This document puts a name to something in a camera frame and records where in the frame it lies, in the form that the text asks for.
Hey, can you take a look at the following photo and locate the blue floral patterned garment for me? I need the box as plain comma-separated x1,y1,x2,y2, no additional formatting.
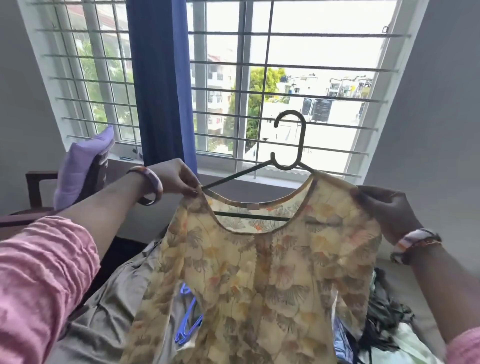
329,314,358,364

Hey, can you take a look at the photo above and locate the yellow floral dress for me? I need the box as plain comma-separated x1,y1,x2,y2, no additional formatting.
119,170,384,364

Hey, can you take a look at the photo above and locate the person's left forearm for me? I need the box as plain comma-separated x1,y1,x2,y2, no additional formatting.
54,172,163,261

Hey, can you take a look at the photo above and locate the white framed window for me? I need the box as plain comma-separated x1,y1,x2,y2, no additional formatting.
18,0,429,186

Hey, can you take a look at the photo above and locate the blue curtain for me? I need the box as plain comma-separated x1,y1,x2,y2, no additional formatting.
124,0,201,178

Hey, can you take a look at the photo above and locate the striped white purple bangle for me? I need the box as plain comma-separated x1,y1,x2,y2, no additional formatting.
389,227,444,266

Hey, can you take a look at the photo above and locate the olive green t-shirt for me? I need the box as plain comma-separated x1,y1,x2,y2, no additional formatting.
359,268,414,354

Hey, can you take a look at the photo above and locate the person's right hand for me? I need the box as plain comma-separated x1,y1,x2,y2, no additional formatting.
350,185,423,246

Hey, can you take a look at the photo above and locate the striped orange purple bangle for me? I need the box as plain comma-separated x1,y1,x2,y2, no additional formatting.
125,165,165,207

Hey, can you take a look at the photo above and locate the green plastic hanger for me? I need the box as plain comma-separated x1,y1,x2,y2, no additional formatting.
200,108,317,223

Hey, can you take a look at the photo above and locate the light yellow shirt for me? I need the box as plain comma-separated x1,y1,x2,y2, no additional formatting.
355,321,445,364

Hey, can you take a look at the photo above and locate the pile of blue hangers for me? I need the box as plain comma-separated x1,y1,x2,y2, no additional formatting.
173,282,206,347

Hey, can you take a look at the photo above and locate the person's left hand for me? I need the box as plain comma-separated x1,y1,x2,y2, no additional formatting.
149,157,203,201

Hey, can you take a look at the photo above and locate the bed with beige sheet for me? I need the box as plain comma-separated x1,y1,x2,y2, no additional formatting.
44,238,445,364

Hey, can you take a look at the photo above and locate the dark brown armchair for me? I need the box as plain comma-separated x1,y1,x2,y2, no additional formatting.
0,153,114,242

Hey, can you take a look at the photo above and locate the person's right forearm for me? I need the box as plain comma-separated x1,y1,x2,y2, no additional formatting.
407,242,480,344

